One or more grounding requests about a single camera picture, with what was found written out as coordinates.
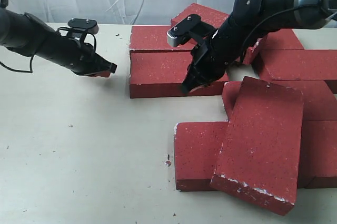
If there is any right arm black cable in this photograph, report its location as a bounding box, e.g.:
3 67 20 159
238 5 327 64

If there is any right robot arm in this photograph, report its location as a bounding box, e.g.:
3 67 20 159
173 0 336 94

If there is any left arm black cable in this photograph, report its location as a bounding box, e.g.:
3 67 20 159
0 26 97 74

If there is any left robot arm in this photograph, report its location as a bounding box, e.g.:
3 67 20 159
1 8 117 77

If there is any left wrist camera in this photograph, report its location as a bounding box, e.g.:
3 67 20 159
68 18 99 35

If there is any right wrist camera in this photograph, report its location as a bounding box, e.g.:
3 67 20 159
166 14 202 47

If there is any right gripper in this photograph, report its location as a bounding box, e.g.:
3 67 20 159
181 24 247 95

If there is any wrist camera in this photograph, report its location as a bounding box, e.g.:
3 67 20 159
166 14 202 47
68 18 99 35

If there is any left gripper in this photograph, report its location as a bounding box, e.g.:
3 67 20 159
57 38 117 78

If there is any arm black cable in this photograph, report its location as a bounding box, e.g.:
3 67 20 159
0 26 97 74
238 5 327 64

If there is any right row red brick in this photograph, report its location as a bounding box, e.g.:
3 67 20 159
253 49 336 94

